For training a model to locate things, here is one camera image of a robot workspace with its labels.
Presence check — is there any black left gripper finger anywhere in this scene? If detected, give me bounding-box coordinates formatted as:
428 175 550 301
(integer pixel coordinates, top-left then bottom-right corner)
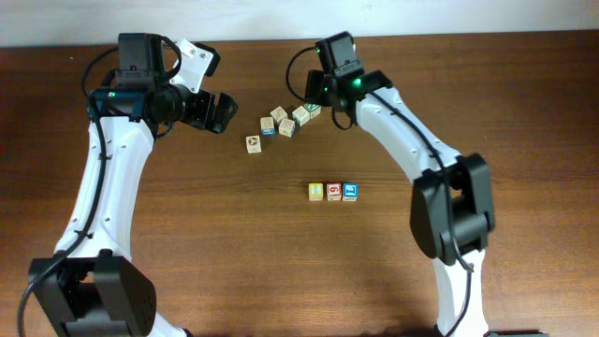
216 93 238 115
208 110 234 134

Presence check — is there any wooden block green N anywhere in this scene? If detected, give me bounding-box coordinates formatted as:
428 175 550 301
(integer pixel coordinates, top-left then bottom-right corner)
303 103 321 119

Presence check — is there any wooden block yellow letter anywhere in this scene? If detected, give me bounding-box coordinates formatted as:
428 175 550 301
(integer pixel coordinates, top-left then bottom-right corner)
308 183 324 201

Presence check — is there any wooden block red 6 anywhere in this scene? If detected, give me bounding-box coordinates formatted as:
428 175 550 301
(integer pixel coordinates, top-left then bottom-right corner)
326 183 343 201

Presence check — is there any wooden block blue L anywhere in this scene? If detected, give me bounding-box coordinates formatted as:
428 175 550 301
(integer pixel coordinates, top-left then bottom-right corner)
342 183 359 201

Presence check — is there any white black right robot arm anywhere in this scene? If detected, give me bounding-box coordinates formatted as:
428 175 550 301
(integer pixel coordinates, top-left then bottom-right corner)
305 32 496 336

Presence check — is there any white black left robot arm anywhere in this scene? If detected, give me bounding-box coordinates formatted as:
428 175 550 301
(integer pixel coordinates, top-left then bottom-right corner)
25 33 238 336

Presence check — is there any wooden block teal pattern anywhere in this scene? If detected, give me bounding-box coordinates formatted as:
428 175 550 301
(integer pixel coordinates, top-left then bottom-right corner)
292 106 311 126

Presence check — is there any wooden block blue side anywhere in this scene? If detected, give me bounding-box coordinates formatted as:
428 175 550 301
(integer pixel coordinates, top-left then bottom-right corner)
260 117 276 136

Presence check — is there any wooden block top pattern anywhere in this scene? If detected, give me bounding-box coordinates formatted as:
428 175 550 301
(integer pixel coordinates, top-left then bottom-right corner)
270 106 288 125

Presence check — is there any wooden block blue edge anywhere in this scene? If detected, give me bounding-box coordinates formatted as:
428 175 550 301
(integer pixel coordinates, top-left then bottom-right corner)
279 118 296 138

